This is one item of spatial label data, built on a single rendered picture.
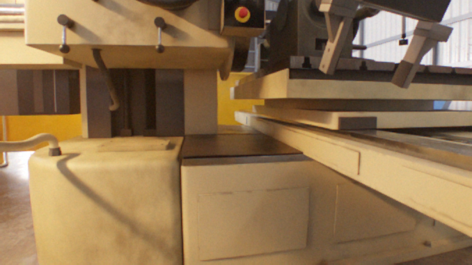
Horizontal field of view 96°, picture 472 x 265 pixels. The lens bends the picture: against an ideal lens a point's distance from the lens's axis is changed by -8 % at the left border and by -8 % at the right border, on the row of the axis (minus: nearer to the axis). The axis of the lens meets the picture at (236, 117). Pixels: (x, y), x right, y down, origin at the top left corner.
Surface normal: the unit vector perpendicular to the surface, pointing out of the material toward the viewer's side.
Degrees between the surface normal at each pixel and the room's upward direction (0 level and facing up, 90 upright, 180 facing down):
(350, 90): 90
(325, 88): 90
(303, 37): 90
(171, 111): 90
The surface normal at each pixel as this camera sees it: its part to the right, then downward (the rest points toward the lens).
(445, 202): -0.98, 0.01
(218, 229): 0.18, 0.07
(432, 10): 0.07, 0.46
